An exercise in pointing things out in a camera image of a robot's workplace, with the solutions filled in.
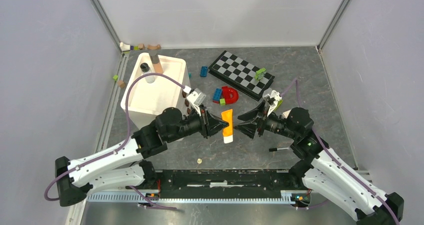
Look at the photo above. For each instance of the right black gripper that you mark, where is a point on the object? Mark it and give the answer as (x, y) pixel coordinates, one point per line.
(249, 128)

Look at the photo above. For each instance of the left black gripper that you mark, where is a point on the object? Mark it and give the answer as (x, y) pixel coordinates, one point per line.
(210, 124)

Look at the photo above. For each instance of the orange white cream tube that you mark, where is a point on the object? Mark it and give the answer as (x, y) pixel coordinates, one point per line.
(228, 132)

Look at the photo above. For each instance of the black eyeliner pen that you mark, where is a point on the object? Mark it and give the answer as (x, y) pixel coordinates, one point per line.
(275, 149)

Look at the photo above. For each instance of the concealer tube grey cap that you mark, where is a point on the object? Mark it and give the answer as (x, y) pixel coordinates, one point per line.
(156, 63)

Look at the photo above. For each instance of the clear vial black cap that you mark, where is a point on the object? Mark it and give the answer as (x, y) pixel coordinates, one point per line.
(145, 69)

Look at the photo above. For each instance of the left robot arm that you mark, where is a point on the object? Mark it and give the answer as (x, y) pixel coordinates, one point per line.
(124, 164)

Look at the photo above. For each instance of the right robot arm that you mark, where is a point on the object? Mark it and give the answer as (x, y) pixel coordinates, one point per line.
(321, 170)

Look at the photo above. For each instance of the small green cube block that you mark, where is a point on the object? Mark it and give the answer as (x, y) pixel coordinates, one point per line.
(222, 102)

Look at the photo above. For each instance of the blue red lego stack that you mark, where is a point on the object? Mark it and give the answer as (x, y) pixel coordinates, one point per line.
(217, 95)

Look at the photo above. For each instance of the red lego arch piece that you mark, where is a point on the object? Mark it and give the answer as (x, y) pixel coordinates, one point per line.
(230, 95)

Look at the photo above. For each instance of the green lego brick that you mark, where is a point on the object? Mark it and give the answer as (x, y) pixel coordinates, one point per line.
(279, 103)

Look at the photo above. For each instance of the black grey checkerboard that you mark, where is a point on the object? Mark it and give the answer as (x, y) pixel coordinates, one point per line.
(240, 74)

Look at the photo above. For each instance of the green lego plate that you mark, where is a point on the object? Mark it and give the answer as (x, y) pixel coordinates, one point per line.
(260, 73)

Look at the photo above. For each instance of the small blue lego brick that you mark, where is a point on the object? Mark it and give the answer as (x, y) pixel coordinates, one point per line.
(204, 71)

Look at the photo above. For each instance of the tan wooden arch block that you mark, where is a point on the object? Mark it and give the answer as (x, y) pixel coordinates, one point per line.
(153, 47)

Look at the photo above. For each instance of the small brown wooden block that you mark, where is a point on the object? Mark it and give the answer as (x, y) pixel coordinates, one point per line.
(121, 84)

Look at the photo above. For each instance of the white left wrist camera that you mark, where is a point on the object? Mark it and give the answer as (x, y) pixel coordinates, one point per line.
(195, 98)

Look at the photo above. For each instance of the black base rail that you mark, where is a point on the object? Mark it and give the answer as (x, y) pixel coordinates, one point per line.
(222, 183)

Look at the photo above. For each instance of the white block by wall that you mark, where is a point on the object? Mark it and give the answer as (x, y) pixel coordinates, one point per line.
(124, 47)

